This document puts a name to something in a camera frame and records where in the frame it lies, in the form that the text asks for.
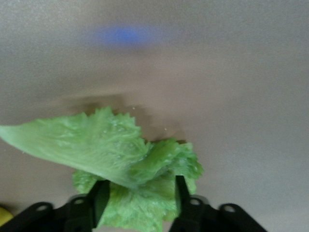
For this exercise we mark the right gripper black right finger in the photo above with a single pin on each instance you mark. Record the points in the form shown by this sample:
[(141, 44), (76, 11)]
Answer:
[(198, 217)]

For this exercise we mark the green lettuce leaf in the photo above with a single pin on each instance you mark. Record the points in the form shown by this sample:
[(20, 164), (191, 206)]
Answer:
[(96, 145)]

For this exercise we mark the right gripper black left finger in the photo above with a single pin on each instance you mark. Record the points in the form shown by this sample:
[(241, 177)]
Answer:
[(79, 212)]

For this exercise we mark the yellow mustard squeeze bottle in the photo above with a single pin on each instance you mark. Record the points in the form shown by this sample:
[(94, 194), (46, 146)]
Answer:
[(3, 215)]

